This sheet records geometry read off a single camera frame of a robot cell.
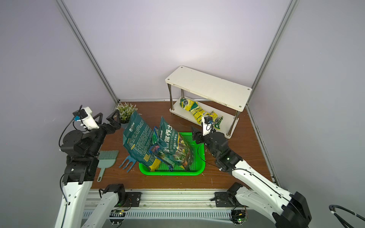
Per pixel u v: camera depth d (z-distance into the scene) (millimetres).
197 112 991
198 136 633
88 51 882
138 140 711
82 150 449
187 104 1052
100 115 623
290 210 379
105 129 542
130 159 874
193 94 789
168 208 711
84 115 506
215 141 526
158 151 744
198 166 845
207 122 599
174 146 728
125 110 929
